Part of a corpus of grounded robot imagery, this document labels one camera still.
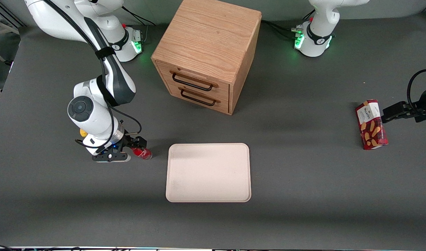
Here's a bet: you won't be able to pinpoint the cream rectangular tray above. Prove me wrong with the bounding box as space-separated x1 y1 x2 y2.
165 143 251 203

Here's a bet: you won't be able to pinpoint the red tartan shortbread box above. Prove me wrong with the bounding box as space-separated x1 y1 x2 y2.
355 99 389 150

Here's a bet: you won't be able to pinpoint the wooden two-drawer cabinet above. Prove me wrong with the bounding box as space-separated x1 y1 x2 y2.
151 0 262 115

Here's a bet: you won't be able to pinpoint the black left gripper cable loop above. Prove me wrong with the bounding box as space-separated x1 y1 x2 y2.
407 69 426 109

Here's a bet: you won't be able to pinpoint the black wire drawer handle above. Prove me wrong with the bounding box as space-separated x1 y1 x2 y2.
178 87 221 107
170 70 219 92

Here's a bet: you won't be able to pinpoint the black velcro cable strap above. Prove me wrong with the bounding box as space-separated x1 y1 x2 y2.
94 47 116 60

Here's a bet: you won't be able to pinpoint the black right base cables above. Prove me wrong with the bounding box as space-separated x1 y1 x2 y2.
122 5 157 27

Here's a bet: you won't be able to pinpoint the black base cables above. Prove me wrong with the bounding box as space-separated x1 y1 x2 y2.
261 20 299 40
122 5 157 27

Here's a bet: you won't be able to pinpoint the black left base cables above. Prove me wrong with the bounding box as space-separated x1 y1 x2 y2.
261 20 299 40

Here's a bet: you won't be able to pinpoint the white metal frame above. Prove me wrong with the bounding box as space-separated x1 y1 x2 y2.
0 10 20 64

